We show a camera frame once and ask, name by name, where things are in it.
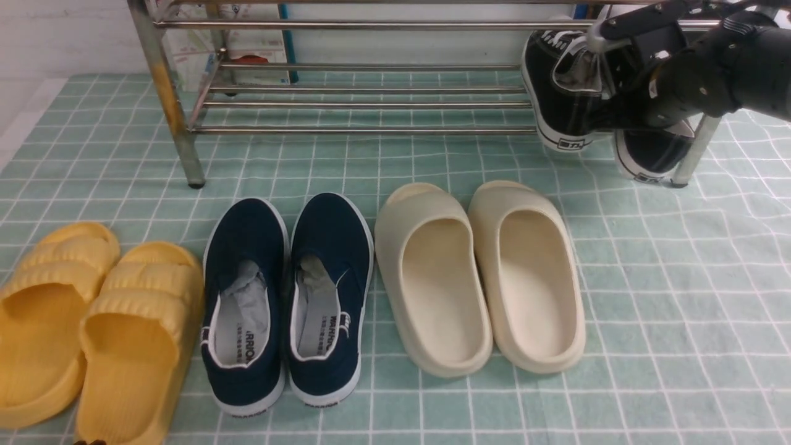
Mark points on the cream slide slipper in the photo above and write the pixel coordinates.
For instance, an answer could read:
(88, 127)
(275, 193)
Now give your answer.
(529, 277)
(423, 243)

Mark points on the right cream slide slipper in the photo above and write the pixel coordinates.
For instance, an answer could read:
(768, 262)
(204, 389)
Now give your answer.
(529, 277)

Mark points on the green checked tablecloth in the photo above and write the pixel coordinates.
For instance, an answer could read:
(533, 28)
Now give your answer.
(686, 291)

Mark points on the black canvas sneaker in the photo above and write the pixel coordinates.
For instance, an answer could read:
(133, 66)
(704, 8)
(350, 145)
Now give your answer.
(565, 82)
(648, 156)

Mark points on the yellow slide slipper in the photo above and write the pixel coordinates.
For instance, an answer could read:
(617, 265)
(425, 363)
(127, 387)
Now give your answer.
(42, 363)
(138, 338)

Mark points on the metal shoe rack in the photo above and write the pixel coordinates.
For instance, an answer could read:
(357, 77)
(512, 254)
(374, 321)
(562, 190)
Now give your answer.
(184, 129)

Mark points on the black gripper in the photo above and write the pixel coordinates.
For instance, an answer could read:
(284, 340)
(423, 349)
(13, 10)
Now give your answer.
(634, 48)

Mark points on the navy slip-on shoe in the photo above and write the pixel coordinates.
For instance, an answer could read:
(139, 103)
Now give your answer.
(329, 272)
(240, 340)

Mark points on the right yellow slide slipper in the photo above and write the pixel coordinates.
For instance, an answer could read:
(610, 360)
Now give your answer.
(138, 338)

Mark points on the right navy slip-on shoe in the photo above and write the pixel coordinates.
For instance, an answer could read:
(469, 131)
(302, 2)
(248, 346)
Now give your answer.
(329, 272)

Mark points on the left navy slip-on shoe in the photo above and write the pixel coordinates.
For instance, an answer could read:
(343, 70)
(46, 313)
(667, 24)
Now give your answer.
(240, 340)

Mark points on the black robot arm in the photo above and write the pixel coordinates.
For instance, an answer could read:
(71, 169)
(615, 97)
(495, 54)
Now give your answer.
(672, 60)

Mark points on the left yellow slide slipper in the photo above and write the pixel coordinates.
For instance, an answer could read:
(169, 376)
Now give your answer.
(42, 363)

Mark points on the white box with red car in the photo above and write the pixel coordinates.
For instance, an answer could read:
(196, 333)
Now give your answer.
(193, 52)

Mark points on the left cream slide slipper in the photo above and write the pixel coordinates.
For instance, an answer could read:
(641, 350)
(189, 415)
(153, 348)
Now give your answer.
(423, 243)

